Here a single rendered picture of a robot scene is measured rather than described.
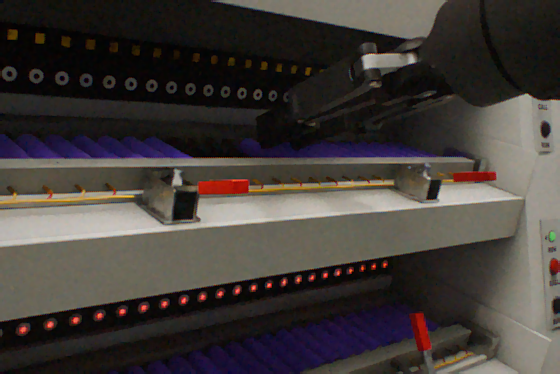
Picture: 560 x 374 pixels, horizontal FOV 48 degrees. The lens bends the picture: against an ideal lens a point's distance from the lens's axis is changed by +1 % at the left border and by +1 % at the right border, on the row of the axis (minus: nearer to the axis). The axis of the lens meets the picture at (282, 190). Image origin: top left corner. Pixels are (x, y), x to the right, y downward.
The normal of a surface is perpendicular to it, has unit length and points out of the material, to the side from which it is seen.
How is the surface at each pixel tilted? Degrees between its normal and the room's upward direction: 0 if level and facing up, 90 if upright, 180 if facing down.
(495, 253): 90
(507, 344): 90
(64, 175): 112
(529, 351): 90
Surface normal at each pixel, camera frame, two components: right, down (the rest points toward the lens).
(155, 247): 0.63, 0.33
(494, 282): -0.76, 0.04
